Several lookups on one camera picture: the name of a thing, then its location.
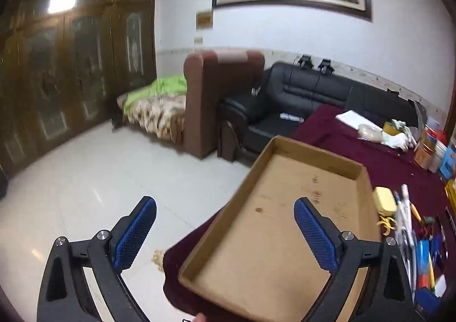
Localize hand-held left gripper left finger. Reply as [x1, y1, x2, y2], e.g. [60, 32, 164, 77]
[37, 196, 157, 322]

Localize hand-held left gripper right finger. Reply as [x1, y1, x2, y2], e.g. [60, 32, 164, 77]
[294, 197, 424, 322]

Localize cardboard tray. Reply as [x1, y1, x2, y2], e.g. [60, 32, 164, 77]
[178, 135, 382, 322]

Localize pile of pens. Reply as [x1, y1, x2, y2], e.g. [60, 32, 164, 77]
[392, 184, 453, 305]

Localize yellow case with keyring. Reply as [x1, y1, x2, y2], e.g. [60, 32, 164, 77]
[373, 187, 398, 236]

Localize clear plastic bag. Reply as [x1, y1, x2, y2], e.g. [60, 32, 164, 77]
[357, 123, 385, 144]

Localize patterned bed cover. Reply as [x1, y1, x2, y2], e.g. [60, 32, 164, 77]
[117, 94, 186, 142]

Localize white paper sheet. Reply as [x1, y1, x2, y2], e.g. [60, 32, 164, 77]
[335, 110, 374, 130]

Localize white gloves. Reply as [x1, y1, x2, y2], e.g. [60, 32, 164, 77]
[381, 120, 417, 152]

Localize brown bag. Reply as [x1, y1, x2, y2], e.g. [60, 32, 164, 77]
[218, 120, 246, 163]

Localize orange jar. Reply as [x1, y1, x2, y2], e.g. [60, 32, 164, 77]
[413, 127, 440, 169]

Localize white jar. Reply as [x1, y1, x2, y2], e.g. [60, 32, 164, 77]
[429, 151, 446, 173]

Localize yellow box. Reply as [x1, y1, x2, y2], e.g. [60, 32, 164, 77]
[445, 179, 456, 209]

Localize black leather sofa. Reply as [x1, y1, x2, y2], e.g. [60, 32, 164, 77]
[218, 61, 424, 166]

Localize green blanket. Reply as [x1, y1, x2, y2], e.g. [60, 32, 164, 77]
[123, 75, 188, 119]

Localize brown armchair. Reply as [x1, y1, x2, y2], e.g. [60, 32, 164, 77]
[183, 50, 266, 159]

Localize dark wooden wardrobe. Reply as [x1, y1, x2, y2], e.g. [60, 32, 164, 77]
[0, 0, 157, 180]

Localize gold wall plaque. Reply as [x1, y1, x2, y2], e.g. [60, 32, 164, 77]
[196, 10, 213, 29]

